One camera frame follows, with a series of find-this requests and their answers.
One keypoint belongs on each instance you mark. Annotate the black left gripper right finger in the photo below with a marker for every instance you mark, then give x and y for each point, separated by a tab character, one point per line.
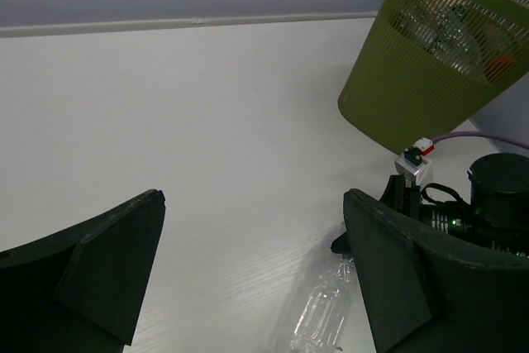
426	291

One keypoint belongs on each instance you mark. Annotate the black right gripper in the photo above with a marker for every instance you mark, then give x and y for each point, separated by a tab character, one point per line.
443	209

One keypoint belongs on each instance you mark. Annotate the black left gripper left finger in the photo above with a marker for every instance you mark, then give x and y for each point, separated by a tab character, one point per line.
81	289

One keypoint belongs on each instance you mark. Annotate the clear bottle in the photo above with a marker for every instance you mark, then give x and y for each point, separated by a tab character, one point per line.
314	314

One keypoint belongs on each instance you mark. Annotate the green mesh waste bin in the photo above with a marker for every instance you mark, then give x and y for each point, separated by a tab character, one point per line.
428	65

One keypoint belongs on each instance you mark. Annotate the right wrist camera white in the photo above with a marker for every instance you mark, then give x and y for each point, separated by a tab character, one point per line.
414	164

